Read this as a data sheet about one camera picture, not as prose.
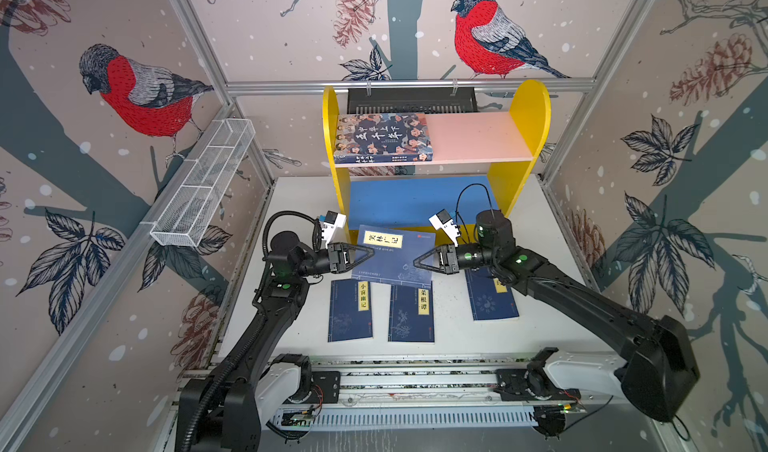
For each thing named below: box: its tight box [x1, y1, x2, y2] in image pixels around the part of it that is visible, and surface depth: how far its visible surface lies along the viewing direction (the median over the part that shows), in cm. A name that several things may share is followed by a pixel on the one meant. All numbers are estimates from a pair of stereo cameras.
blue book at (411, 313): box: [388, 281, 435, 342], surface depth 87 cm
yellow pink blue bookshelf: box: [323, 80, 551, 243], surface depth 77 cm
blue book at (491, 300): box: [465, 267, 520, 323], surface depth 87 cm
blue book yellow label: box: [352, 225, 436, 285], surface depth 70 cm
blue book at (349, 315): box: [328, 279, 373, 342], surface depth 87 cm
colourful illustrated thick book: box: [334, 112, 433, 164], surface depth 73 cm
